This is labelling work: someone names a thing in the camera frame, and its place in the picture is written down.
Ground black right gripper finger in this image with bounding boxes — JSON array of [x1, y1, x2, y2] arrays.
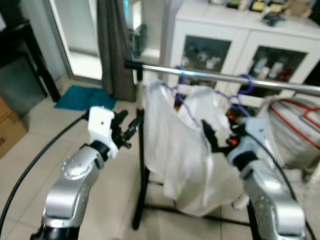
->
[[201, 119, 221, 151]]

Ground white shirt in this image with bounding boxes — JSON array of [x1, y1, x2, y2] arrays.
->
[[142, 80, 249, 217], [190, 86, 235, 151]]

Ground purple wire hanger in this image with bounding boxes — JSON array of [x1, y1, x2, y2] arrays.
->
[[160, 66, 201, 126], [215, 73, 257, 118]]

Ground red hanger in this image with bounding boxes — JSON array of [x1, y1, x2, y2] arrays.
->
[[271, 98, 320, 149]]

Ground teal floor mat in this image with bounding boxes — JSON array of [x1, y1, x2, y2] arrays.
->
[[54, 85, 117, 112]]

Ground white hooded garment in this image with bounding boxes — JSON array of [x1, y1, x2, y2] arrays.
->
[[257, 94, 320, 201]]

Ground chrome black clothes rack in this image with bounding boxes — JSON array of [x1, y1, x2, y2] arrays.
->
[[124, 60, 320, 232]]

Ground grey curtain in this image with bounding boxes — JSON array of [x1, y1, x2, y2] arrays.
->
[[96, 0, 138, 103]]

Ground dark blue box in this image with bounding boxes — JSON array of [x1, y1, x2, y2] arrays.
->
[[129, 24, 148, 60]]

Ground grey framed glass door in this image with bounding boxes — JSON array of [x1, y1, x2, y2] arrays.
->
[[47, 0, 103, 82]]

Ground white glass door cabinet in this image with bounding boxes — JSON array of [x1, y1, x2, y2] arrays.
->
[[169, 0, 320, 108]]

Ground brown cardboard box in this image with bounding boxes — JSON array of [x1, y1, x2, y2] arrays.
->
[[0, 96, 29, 160]]

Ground black desk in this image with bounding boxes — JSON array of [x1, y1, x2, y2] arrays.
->
[[0, 20, 62, 103]]

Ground small black gadget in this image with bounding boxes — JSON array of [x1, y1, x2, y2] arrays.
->
[[262, 12, 287, 27]]

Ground tan plush toy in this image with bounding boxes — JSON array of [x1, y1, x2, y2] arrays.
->
[[287, 0, 313, 18]]

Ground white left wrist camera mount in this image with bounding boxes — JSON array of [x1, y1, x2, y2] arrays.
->
[[87, 106, 119, 150]]

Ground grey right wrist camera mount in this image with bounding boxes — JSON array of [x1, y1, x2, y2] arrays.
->
[[227, 117, 271, 163]]

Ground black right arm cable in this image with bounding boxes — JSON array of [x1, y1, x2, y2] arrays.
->
[[240, 127, 318, 240]]

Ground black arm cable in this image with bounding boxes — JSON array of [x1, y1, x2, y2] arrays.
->
[[0, 114, 90, 236], [240, 127, 318, 240]]

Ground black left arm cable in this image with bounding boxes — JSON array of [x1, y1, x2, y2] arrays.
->
[[0, 114, 90, 236]]

